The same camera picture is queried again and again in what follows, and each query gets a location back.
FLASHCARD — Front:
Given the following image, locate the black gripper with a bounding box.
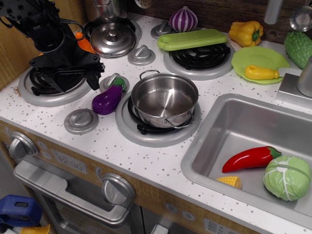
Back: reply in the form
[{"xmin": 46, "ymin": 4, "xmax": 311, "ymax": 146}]
[{"xmin": 27, "ymin": 21, "xmax": 104, "ymax": 96}]

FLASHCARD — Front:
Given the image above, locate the purple striped toy onion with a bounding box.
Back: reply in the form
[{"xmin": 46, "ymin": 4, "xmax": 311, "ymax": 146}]
[{"xmin": 169, "ymin": 6, "xmax": 198, "ymax": 33}]

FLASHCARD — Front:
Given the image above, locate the blue plastic object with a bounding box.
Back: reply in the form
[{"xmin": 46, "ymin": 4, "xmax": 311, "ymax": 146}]
[{"xmin": 0, "ymin": 195, "xmax": 42, "ymax": 232}]

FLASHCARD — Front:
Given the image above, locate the grey oven door handle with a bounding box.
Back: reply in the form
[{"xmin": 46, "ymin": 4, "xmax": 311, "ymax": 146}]
[{"xmin": 14, "ymin": 160, "xmax": 130, "ymax": 228}]

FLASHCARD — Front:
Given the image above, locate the grey sink basin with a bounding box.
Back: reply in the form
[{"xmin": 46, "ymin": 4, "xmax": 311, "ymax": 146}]
[{"xmin": 181, "ymin": 94, "xmax": 312, "ymax": 230}]

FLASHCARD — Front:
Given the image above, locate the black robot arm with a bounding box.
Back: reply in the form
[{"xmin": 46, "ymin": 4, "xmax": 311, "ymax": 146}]
[{"xmin": 0, "ymin": 0, "xmax": 104, "ymax": 93}]

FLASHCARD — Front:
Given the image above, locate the grey toy faucet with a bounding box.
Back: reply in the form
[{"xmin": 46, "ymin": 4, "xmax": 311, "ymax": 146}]
[{"xmin": 264, "ymin": 0, "xmax": 312, "ymax": 109}]

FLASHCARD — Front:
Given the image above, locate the steel pot lid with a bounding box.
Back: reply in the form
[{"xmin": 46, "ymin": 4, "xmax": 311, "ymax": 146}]
[{"xmin": 90, "ymin": 22, "xmax": 136, "ymax": 59}]

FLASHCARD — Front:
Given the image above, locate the grey stove knob centre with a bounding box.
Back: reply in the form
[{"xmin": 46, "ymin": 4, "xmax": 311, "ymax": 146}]
[{"xmin": 127, "ymin": 45, "xmax": 156, "ymax": 66}]

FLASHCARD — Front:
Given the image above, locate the front right stove burner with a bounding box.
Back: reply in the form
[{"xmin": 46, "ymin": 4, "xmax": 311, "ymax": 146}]
[{"xmin": 115, "ymin": 93, "xmax": 202, "ymax": 148}]

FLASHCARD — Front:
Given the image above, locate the left oven dial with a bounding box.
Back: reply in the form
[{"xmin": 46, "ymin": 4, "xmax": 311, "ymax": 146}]
[{"xmin": 9, "ymin": 131, "xmax": 39, "ymax": 160}]

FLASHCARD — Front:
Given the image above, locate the tall steel pot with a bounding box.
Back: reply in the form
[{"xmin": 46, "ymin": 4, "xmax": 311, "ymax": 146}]
[{"xmin": 84, "ymin": 0, "xmax": 127, "ymax": 23}]

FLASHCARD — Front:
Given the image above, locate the back right stove burner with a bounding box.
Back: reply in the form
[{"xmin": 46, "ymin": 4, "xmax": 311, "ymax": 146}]
[{"xmin": 163, "ymin": 42, "xmax": 234, "ymax": 81}]

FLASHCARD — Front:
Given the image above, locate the hanging steel ladle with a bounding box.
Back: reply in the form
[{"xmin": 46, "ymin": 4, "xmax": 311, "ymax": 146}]
[{"xmin": 289, "ymin": 0, "xmax": 312, "ymax": 32}]

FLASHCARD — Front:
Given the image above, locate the orange toy carrot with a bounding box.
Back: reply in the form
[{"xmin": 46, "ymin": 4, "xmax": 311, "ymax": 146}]
[{"xmin": 75, "ymin": 32, "xmax": 96, "ymax": 54}]

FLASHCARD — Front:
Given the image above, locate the green toy cabbage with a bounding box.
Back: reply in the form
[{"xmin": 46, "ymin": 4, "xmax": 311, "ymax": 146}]
[{"xmin": 263, "ymin": 155, "xmax": 312, "ymax": 201}]

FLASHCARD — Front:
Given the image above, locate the grey stove knob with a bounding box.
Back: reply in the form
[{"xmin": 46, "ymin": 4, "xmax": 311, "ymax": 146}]
[
  {"xmin": 64, "ymin": 109, "xmax": 99, "ymax": 135},
  {"xmin": 127, "ymin": 45, "xmax": 156, "ymax": 66},
  {"xmin": 150, "ymin": 21, "xmax": 172, "ymax": 39},
  {"xmin": 100, "ymin": 73, "xmax": 130, "ymax": 93}
]

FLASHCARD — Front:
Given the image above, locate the purple toy eggplant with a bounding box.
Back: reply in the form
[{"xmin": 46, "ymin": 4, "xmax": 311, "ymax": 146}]
[{"xmin": 91, "ymin": 77, "xmax": 126, "ymax": 115}]

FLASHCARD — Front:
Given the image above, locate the front left stove burner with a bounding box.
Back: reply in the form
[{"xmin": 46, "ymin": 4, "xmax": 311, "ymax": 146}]
[{"xmin": 18, "ymin": 67, "xmax": 91, "ymax": 107}]

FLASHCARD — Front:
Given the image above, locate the right oven dial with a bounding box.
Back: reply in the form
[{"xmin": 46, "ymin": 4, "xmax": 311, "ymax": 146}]
[{"xmin": 101, "ymin": 172, "xmax": 136, "ymax": 206}]

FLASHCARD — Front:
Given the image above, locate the yellow toy bell pepper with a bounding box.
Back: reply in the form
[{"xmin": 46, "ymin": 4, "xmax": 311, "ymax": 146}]
[{"xmin": 228, "ymin": 20, "xmax": 264, "ymax": 47}]

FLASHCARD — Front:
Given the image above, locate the grey stove knob middle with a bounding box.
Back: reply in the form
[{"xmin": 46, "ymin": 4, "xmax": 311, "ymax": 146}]
[{"xmin": 100, "ymin": 73, "xmax": 130, "ymax": 93}]

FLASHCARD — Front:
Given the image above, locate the green plastic plate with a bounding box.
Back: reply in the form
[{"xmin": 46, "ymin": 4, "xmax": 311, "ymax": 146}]
[{"xmin": 231, "ymin": 46, "xmax": 290, "ymax": 84}]

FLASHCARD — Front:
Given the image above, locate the yellow toy squash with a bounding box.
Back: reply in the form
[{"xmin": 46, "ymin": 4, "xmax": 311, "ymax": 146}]
[{"xmin": 244, "ymin": 65, "xmax": 279, "ymax": 80}]

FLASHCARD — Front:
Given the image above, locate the grey stove knob back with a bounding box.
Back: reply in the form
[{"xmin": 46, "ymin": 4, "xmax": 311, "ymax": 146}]
[{"xmin": 150, "ymin": 21, "xmax": 172, "ymax": 39}]

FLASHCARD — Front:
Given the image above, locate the grey stove knob front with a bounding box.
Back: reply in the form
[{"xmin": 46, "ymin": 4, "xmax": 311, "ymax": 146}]
[{"xmin": 64, "ymin": 109, "xmax": 99, "ymax": 135}]

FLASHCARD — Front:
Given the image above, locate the oven clock display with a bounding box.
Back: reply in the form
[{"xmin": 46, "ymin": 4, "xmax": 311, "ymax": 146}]
[{"xmin": 51, "ymin": 150, "xmax": 87, "ymax": 174}]

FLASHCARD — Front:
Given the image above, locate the yellow toy corn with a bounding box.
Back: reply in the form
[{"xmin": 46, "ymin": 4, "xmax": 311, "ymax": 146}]
[{"xmin": 216, "ymin": 175, "xmax": 242, "ymax": 189}]

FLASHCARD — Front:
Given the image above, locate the green toy bitter gourd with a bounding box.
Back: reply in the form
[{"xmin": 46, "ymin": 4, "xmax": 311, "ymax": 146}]
[{"xmin": 284, "ymin": 31, "xmax": 312, "ymax": 70}]

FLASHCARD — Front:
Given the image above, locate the oven dial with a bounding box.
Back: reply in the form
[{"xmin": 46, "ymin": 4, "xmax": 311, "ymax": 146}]
[
  {"xmin": 101, "ymin": 172, "xmax": 136, "ymax": 206},
  {"xmin": 9, "ymin": 131, "xmax": 39, "ymax": 160}
]

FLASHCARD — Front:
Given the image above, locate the small steel pan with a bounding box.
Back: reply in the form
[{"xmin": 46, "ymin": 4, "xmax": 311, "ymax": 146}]
[{"xmin": 130, "ymin": 72, "xmax": 199, "ymax": 128}]

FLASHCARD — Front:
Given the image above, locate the red toy chili pepper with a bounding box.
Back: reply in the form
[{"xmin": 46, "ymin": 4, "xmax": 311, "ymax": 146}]
[{"xmin": 222, "ymin": 146, "xmax": 282, "ymax": 173}]

